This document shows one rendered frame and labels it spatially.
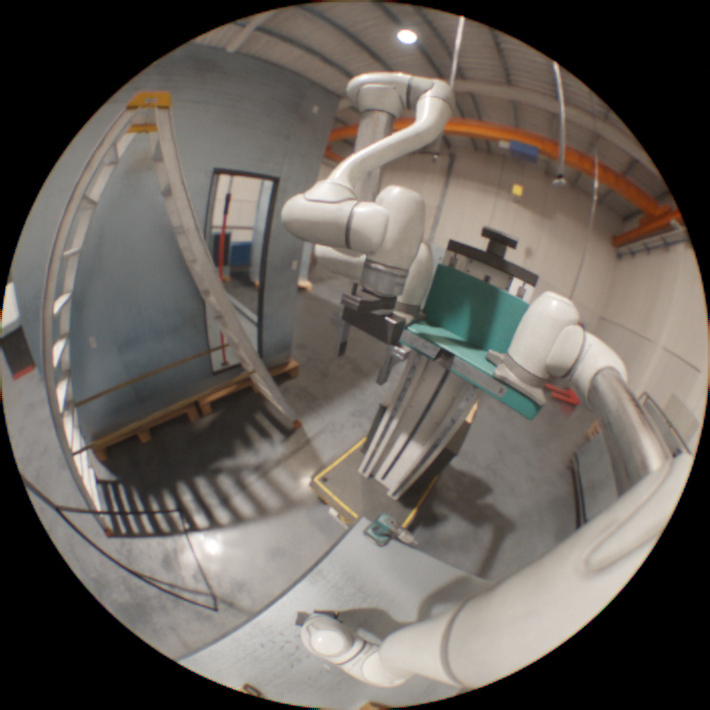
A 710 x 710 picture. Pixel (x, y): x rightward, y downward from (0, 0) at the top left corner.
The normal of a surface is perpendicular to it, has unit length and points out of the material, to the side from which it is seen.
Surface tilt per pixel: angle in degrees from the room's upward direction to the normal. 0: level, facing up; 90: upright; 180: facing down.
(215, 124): 90
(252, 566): 0
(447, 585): 0
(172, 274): 90
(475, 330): 90
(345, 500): 0
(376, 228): 92
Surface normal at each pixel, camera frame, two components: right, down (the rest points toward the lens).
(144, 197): 0.75, 0.47
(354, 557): 0.22, -0.84
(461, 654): -0.96, -0.29
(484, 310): -0.63, 0.27
